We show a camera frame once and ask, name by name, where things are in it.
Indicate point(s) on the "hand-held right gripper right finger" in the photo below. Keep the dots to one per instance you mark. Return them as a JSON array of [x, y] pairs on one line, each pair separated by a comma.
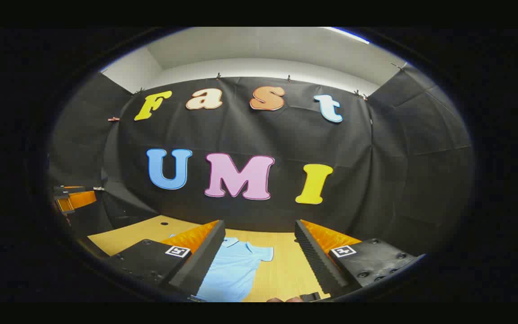
[[317, 261]]

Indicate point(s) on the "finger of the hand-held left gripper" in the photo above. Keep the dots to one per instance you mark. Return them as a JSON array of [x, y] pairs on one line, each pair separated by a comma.
[[81, 199]]

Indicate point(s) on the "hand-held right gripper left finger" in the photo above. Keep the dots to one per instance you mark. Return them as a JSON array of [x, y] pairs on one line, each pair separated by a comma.
[[205, 258]]

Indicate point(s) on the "light blue T-shirt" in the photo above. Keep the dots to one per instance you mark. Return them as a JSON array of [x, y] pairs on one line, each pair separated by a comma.
[[234, 270]]

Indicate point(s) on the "black backdrop cloth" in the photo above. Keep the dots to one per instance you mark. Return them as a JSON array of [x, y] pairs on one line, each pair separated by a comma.
[[241, 135]]

